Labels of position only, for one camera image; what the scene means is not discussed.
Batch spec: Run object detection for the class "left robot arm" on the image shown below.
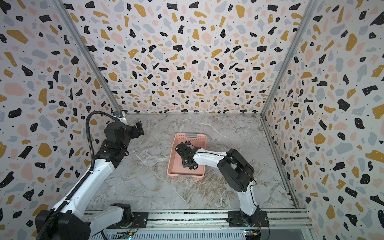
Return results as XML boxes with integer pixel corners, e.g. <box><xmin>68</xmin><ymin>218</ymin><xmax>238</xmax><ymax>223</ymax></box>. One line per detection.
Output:
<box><xmin>35</xmin><ymin>122</ymin><xmax>144</xmax><ymax>240</ymax></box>

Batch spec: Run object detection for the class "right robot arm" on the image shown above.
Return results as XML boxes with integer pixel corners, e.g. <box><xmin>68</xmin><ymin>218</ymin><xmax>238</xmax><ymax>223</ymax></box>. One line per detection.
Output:
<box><xmin>175</xmin><ymin>141</ymin><xmax>268</xmax><ymax>228</ymax></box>

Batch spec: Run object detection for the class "pink plastic bin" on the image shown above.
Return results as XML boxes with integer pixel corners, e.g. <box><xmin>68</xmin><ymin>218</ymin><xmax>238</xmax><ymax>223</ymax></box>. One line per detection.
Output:
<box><xmin>167</xmin><ymin>133</ymin><xmax>207</xmax><ymax>181</ymax></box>

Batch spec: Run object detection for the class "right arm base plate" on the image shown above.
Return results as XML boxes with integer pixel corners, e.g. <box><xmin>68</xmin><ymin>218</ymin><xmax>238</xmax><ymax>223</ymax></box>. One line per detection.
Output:
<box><xmin>226</xmin><ymin>209</ymin><xmax>270</xmax><ymax>228</ymax></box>

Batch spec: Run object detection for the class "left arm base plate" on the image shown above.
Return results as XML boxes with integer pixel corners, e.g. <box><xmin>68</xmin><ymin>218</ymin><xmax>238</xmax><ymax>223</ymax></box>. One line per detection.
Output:
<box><xmin>118</xmin><ymin>212</ymin><xmax>149</xmax><ymax>230</ymax></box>

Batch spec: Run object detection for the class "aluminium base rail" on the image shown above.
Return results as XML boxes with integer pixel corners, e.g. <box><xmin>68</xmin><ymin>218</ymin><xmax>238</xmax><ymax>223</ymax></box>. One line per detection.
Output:
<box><xmin>83</xmin><ymin>208</ymin><xmax>314</xmax><ymax>240</ymax></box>

